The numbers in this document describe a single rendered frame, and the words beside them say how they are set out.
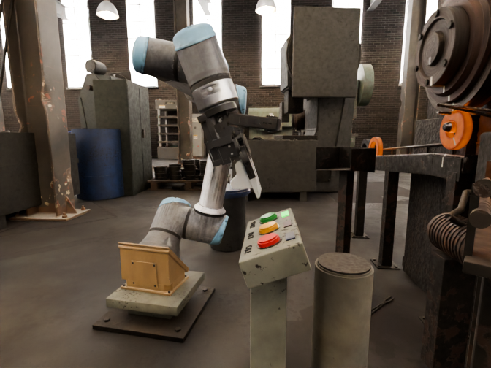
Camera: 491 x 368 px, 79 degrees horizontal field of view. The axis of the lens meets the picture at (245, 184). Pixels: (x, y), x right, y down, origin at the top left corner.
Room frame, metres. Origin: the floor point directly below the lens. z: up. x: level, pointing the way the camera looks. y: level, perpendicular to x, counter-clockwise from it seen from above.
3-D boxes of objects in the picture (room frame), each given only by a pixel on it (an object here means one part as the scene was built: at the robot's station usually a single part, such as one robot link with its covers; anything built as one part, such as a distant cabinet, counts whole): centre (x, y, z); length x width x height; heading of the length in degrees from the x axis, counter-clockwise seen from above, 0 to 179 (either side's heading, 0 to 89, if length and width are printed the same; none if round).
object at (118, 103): (4.30, 1.68, 0.75); 0.70 x 0.48 x 1.50; 176
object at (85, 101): (8.15, 3.60, 1.36); 1.37 x 1.16 x 2.71; 76
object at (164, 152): (10.91, 2.28, 1.03); 1.54 x 0.94 x 2.05; 86
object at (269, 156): (4.00, -0.35, 0.39); 1.03 x 0.83 x 0.79; 90
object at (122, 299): (1.28, 0.39, 0.10); 0.32 x 0.32 x 0.04; 78
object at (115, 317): (1.28, 0.39, 0.04); 0.40 x 0.40 x 0.08; 78
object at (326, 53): (4.31, -0.83, 1.22); 1.25 x 1.05 x 2.44; 94
